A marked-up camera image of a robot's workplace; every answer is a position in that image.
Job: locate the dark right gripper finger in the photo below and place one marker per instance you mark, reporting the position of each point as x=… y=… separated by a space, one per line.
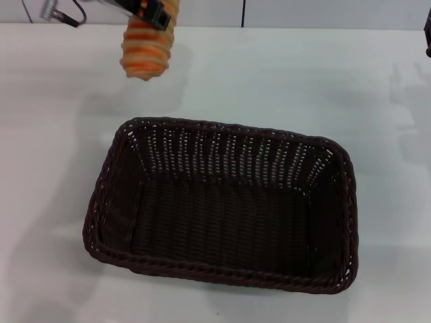
x=428 y=40

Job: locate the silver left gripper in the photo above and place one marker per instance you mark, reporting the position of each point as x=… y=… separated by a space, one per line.
x=121 y=6

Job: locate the dark brown woven wicker basket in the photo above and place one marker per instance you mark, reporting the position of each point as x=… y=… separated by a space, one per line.
x=219 y=218

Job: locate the orange striped spiral bread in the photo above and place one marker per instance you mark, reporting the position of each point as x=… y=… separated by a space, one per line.
x=148 y=54

